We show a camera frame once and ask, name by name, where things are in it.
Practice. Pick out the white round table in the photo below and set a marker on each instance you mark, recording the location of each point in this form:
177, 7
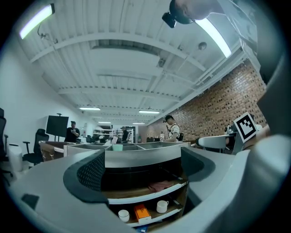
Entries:
216, 141

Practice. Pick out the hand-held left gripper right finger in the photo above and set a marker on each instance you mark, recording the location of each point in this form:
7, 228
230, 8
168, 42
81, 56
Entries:
227, 186

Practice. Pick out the stainless steel service cart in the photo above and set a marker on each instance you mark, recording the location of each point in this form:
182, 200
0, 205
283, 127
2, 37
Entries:
159, 145

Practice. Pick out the green cup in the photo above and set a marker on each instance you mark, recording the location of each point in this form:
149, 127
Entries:
117, 147

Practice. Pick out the black head camera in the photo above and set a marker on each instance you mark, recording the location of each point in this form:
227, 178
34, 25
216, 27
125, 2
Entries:
169, 20

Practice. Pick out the person's face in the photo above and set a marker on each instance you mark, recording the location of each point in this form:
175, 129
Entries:
195, 9

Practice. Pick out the white shirt with green print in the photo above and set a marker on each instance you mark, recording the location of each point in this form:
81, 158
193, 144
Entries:
241, 27

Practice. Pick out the orange box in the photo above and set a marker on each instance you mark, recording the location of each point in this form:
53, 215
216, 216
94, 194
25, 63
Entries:
142, 214

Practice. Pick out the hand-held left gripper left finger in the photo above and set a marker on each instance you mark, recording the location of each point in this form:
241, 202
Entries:
56, 182

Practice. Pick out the reddish brown folded cloth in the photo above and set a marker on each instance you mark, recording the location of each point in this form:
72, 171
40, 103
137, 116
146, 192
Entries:
160, 186

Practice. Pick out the black office chair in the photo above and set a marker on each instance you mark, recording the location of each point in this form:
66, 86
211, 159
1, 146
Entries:
39, 141
2, 136

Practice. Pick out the dark blue box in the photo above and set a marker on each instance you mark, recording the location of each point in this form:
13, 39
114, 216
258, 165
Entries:
141, 229

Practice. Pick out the white cylindrical bin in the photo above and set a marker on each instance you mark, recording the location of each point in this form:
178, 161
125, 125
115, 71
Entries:
15, 159

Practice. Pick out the ceiling tube light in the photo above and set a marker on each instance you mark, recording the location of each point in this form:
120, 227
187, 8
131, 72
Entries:
89, 108
149, 112
213, 37
36, 20

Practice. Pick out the black monitor on stand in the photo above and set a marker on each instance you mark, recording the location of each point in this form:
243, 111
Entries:
56, 126

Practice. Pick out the person's right forearm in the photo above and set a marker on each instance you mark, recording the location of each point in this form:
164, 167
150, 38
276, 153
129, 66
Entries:
263, 134

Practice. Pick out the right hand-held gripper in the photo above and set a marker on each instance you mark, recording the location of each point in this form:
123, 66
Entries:
246, 127

